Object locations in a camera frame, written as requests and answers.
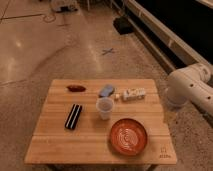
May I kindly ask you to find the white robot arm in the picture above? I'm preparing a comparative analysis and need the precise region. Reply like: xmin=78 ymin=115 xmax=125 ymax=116
xmin=165 ymin=63 xmax=213 ymax=116

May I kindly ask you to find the black box on floor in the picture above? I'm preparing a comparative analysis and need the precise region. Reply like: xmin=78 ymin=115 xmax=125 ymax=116
xmin=113 ymin=17 xmax=133 ymax=35

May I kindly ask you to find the white rectangular block toy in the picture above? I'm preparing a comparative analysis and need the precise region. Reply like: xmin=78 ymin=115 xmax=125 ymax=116
xmin=115 ymin=88 xmax=146 ymax=101

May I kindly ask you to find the white rail frame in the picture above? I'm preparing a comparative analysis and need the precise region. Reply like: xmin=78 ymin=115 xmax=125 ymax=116
xmin=109 ymin=0 xmax=213 ymax=75

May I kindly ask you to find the wooden folding table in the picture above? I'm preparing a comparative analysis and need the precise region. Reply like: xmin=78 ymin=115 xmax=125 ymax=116
xmin=25 ymin=79 xmax=177 ymax=165

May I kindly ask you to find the grey equipment on floor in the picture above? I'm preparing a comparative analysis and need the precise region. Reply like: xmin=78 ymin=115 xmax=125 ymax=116
xmin=50 ymin=0 xmax=77 ymax=12

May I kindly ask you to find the blue cloth sponge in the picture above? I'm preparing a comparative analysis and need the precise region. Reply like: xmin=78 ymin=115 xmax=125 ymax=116
xmin=99 ymin=85 xmax=115 ymax=97

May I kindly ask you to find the dark red small dish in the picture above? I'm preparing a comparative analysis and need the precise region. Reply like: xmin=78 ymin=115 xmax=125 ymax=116
xmin=67 ymin=85 xmax=86 ymax=92

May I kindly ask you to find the orange patterned plate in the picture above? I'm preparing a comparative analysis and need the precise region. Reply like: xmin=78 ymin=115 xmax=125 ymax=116
xmin=109 ymin=118 xmax=148 ymax=156

